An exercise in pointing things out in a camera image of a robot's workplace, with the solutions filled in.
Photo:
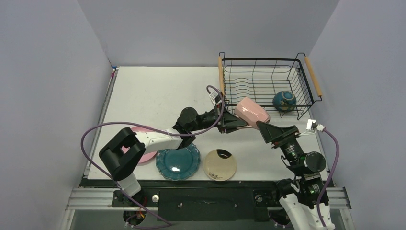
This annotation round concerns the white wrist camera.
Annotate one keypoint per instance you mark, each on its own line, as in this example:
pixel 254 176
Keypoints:
pixel 313 126
pixel 216 98

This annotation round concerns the pink mug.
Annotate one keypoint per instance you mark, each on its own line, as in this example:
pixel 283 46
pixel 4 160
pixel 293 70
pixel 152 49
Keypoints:
pixel 251 112

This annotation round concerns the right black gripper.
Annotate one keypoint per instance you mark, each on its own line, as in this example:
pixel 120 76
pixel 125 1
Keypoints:
pixel 282 136

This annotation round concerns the black wire dish rack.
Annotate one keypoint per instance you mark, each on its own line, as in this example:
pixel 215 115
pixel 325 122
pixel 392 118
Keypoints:
pixel 260 78

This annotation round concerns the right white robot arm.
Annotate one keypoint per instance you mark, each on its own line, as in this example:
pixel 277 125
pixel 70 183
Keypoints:
pixel 304 177

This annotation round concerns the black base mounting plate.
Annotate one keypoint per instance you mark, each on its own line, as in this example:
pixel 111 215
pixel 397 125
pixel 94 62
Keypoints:
pixel 212 201

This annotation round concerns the teal scalloped plate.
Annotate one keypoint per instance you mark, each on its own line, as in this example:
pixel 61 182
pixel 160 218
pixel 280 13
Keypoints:
pixel 178 164

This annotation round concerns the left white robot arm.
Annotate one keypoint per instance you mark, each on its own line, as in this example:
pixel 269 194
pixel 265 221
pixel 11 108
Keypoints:
pixel 123 152

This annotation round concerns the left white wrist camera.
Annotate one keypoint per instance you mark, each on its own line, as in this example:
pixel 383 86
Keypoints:
pixel 216 98

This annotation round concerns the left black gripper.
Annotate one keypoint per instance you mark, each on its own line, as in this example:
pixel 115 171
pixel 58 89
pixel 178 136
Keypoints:
pixel 229 123

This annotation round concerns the dark bowl beige inside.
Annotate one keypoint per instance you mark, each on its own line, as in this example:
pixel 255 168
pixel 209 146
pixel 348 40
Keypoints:
pixel 284 101

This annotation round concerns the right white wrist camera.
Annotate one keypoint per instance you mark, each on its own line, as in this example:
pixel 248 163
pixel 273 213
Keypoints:
pixel 313 126

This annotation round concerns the cream plate with black accent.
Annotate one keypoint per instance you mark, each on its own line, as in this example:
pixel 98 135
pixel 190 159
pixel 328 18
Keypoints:
pixel 219 165

